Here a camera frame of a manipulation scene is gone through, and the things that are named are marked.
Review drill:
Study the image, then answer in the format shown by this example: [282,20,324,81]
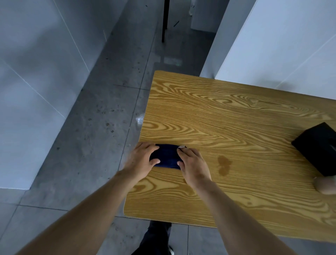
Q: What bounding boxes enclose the dark blue cloth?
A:
[149,144,187,170]

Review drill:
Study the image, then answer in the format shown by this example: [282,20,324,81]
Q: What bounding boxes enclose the person's left hand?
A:
[123,141,161,182]

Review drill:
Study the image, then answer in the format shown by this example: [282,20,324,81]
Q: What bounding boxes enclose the person's right hand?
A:
[176,148,212,189]

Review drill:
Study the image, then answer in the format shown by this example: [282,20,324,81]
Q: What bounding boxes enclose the person's left forearm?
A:
[15,168,143,255]

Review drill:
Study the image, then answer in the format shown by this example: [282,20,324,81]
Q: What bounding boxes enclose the person's right forearm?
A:
[188,179,299,255]

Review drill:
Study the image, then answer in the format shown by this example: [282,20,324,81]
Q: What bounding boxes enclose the person's dark trouser leg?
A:
[131,220,173,255]

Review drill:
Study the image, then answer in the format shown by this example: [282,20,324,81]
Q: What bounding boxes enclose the white cabinet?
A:
[190,0,229,33]

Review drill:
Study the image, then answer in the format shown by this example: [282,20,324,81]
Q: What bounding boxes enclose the black metal furniture leg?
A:
[162,0,170,43]

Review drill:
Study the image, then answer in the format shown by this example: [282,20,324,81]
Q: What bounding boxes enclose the beige rounded object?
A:
[314,176,336,195]

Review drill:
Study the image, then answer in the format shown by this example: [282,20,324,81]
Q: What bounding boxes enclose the black box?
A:
[291,122,336,177]

